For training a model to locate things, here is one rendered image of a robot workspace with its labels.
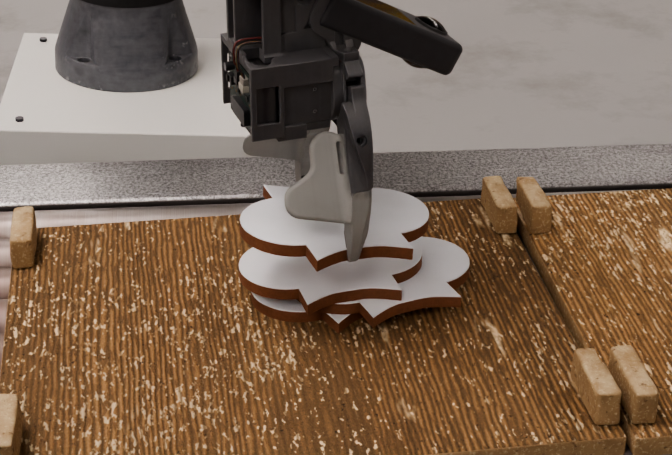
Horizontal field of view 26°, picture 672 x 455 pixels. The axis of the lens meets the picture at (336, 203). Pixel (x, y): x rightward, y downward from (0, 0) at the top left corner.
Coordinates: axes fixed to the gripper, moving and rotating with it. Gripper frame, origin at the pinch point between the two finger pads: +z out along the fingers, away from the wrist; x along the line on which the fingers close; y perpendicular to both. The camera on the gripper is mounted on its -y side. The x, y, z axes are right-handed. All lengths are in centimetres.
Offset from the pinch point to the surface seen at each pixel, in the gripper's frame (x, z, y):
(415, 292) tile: 3.0, 5.8, -5.2
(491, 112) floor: -221, 103, -124
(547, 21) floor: -276, 103, -169
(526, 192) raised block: -7.8, 5.3, -19.7
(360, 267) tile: -0.2, 4.8, -2.1
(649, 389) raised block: 20.7, 5.1, -14.2
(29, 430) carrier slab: 7.5, 7.8, 24.2
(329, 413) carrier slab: 12.5, 7.8, 5.0
